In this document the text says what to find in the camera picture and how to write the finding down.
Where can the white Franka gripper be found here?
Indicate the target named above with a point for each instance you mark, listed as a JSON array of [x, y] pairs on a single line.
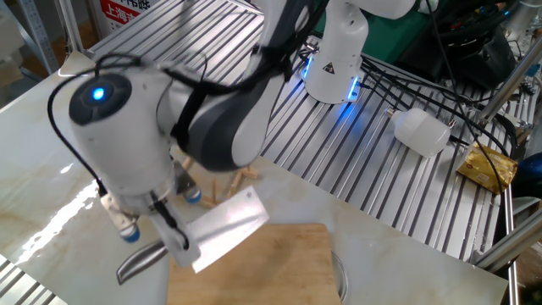
[[182, 250]]

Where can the steel cleaver knife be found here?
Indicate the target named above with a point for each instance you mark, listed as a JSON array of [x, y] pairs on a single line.
[[233, 224]]

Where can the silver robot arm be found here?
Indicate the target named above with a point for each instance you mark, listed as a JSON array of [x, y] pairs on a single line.
[[523, 17]]

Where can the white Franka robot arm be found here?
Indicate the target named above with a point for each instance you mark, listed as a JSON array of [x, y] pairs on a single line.
[[127, 148]]

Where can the wooden peg rack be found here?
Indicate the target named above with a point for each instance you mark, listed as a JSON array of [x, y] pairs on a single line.
[[250, 173]]

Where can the red sign white text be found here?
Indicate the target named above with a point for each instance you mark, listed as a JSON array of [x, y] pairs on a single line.
[[116, 12]]

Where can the perforated grey shelf upright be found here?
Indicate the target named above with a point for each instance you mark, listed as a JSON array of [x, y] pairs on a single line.
[[38, 38]]

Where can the white LED bulb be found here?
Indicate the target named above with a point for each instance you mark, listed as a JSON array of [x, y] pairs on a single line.
[[421, 131]]

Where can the white foam box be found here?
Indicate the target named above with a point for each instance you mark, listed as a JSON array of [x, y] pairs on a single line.
[[8, 38]]

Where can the green mat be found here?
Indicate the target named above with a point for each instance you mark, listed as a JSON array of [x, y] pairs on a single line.
[[389, 38]]

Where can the gold foil packet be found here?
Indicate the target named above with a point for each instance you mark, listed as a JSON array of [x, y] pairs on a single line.
[[487, 167]]

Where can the black steering wheel controller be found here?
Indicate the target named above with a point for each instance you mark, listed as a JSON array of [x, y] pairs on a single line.
[[478, 55]]

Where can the dark blue round object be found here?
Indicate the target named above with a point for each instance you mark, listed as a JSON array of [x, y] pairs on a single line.
[[531, 175]]

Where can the silver flange bracket blue cap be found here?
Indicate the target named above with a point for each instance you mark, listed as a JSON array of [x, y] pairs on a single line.
[[192, 195]]

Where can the slim metal post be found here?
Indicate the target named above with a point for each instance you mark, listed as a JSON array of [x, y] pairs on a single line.
[[70, 25]]

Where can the aluminium frame profile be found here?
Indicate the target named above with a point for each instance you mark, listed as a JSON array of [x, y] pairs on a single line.
[[508, 245]]

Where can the slanted aluminium frame post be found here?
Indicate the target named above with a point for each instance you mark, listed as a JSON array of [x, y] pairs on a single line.
[[508, 84]]

